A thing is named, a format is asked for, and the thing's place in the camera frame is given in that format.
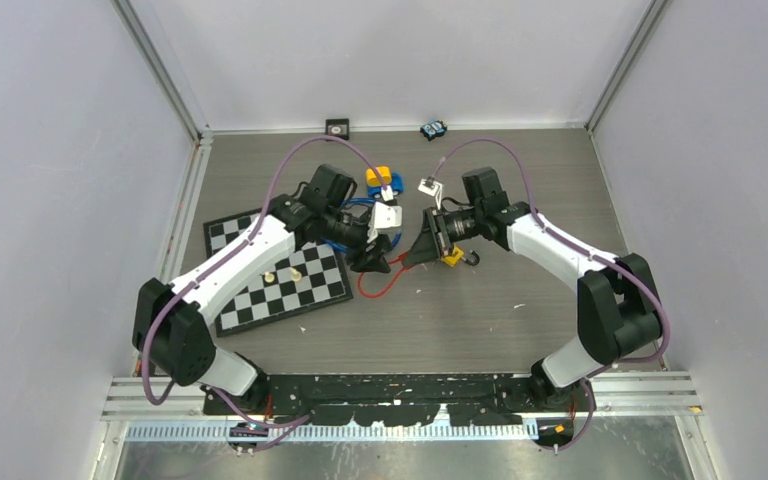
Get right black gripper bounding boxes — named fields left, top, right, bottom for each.
left=404, top=205, right=485, bottom=267

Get red cable seal tag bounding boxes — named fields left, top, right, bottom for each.
left=355, top=258, right=412, bottom=299

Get yellow black padlock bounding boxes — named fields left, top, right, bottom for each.
left=441, top=245, right=481, bottom=267

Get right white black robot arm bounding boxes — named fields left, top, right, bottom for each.
left=402, top=167, right=667, bottom=411

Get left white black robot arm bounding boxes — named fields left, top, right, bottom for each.
left=132, top=164, right=402, bottom=414

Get black white chessboard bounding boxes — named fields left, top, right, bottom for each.
left=215, top=240, right=353, bottom=337

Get blue yellow toy car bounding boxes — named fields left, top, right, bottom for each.
left=365, top=166, right=405, bottom=199

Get black blue owl toy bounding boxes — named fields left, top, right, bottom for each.
left=419, top=119, right=448, bottom=141

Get small black square box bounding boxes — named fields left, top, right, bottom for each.
left=324, top=118, right=350, bottom=141

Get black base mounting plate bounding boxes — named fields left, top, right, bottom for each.
left=201, top=373, right=595, bottom=427

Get blue ring hoop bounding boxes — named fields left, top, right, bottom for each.
left=323, top=197, right=402, bottom=253

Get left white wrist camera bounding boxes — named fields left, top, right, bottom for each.
left=367, top=202, right=403, bottom=244

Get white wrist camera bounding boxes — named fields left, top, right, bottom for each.
left=417, top=176, right=444, bottom=210
left=367, top=202, right=403, bottom=244

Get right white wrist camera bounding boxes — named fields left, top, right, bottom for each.
left=417, top=176, right=444, bottom=210

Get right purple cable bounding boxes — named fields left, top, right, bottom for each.
left=433, top=137, right=673, bottom=454

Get purple cable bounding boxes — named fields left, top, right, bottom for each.
left=433, top=137, right=673, bottom=454
left=140, top=135, right=399, bottom=453

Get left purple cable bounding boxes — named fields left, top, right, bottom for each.
left=140, top=135, right=399, bottom=453

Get perforated metal rail strip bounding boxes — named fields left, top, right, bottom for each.
left=124, top=419, right=539, bottom=443

